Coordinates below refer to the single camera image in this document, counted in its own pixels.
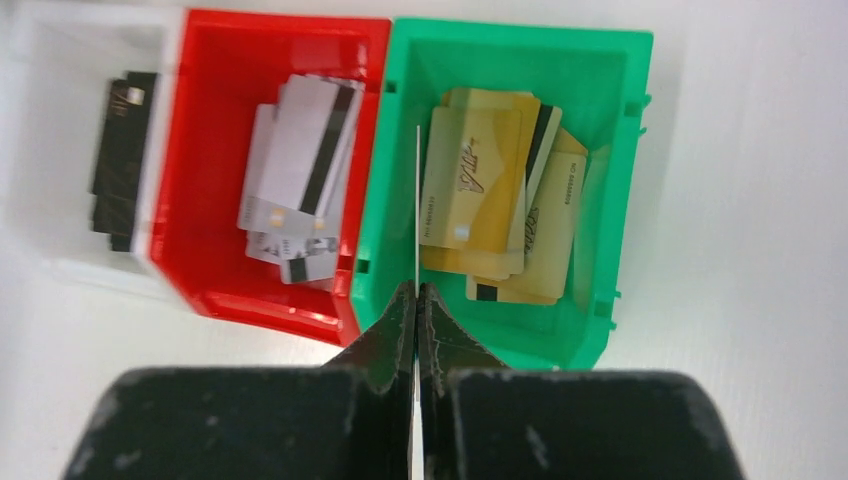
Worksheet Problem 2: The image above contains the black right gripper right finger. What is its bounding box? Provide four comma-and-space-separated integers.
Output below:
417, 284, 744, 479

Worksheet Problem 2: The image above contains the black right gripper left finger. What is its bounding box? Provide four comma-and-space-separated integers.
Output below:
64, 281, 416, 479

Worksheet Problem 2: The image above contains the white credit card edge-on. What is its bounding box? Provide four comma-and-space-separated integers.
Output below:
413, 125, 426, 479

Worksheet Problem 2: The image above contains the white cards stack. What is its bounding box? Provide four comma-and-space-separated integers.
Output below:
237, 74, 365, 284

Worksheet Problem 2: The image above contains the gold cards stack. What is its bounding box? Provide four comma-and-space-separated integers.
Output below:
420, 87, 588, 306

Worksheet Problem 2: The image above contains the black cards stack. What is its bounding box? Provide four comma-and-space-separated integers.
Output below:
89, 71, 158, 253

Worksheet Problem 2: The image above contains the green plastic bin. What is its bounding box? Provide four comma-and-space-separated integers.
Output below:
350, 18, 654, 369

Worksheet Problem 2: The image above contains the red plastic bin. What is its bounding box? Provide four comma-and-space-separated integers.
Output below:
150, 9, 391, 346

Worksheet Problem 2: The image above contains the white plastic bin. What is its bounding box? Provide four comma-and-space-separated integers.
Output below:
1, 1, 187, 301

